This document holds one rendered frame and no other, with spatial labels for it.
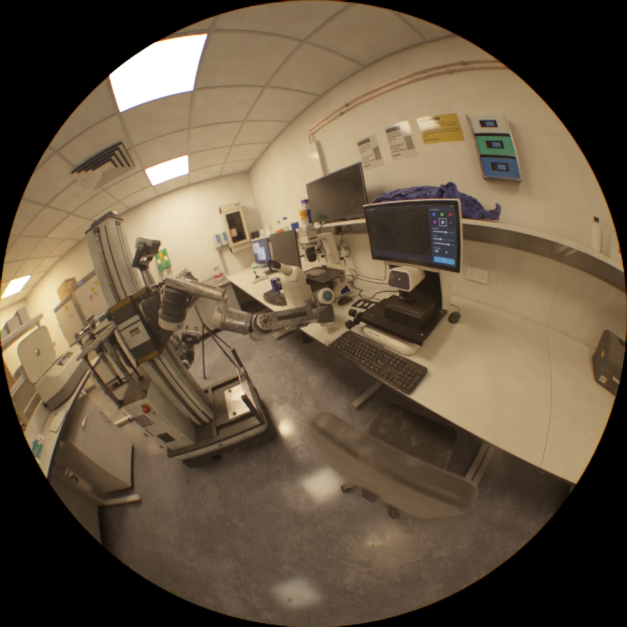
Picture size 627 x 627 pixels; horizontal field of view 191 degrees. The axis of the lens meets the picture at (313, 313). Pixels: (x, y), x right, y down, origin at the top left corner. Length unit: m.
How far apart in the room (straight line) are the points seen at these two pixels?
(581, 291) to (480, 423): 0.99
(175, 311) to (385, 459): 0.80
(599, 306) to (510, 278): 0.69
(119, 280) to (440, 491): 1.27
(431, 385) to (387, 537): 0.94
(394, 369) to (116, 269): 1.32
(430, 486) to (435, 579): 1.17
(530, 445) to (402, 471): 0.53
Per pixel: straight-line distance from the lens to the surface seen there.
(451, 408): 0.68
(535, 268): 1.28
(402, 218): 0.82
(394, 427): 0.91
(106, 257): 1.14
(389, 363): 0.75
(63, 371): 2.13
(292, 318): 0.78
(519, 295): 1.32
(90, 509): 2.71
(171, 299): 0.79
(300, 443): 1.46
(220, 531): 1.57
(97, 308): 3.55
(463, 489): 0.37
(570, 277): 1.35
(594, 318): 1.50
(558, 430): 0.90
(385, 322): 0.82
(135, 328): 1.07
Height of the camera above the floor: 1.29
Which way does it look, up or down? 27 degrees down
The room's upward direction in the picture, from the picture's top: 13 degrees counter-clockwise
